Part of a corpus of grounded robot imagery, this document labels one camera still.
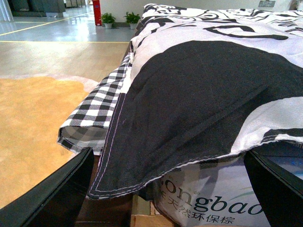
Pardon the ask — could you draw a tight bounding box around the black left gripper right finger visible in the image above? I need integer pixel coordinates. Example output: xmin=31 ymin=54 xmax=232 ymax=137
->
xmin=244 ymin=151 xmax=303 ymax=227

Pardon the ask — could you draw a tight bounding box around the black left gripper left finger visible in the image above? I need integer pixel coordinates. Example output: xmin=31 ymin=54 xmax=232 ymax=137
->
xmin=0 ymin=148 xmax=94 ymax=227

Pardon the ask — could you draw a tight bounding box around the white mattress with green lettering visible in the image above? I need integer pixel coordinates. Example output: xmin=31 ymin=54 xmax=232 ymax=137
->
xmin=151 ymin=141 xmax=303 ymax=227

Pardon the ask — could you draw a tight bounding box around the black white checkered sheet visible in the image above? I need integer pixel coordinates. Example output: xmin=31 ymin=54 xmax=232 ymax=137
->
xmin=57 ymin=53 xmax=133 ymax=156

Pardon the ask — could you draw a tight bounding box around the orange floor rug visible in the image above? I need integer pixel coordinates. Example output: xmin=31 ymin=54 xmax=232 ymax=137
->
xmin=0 ymin=76 xmax=89 ymax=206

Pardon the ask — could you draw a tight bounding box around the black white patterned quilt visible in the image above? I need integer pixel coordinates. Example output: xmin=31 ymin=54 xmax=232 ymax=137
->
xmin=88 ymin=3 xmax=303 ymax=199

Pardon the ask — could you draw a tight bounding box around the left potted green plant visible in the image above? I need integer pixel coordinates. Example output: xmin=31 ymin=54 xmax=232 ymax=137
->
xmin=101 ymin=13 xmax=116 ymax=29

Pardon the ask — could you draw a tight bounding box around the potted green plant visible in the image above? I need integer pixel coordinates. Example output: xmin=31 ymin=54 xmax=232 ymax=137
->
xmin=125 ymin=12 xmax=141 ymax=29
xmin=101 ymin=13 xmax=116 ymax=29

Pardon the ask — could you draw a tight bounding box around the grey background cabinet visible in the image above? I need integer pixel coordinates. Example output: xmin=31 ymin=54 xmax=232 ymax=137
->
xmin=8 ymin=0 xmax=65 ymax=17

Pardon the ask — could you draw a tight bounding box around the right potted green plant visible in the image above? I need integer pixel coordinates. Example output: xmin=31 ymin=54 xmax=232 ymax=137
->
xmin=125 ymin=12 xmax=141 ymax=29

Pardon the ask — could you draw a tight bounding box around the red fire cabinet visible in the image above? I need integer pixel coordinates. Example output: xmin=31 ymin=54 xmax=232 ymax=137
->
xmin=92 ymin=0 xmax=102 ymax=26

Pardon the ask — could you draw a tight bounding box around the wooden bed frame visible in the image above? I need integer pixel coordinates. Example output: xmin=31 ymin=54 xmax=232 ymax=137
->
xmin=74 ymin=151 xmax=176 ymax=227

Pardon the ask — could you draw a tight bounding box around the wall socket plate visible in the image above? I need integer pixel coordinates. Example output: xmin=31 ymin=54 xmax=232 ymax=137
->
xmin=258 ymin=0 xmax=276 ymax=8

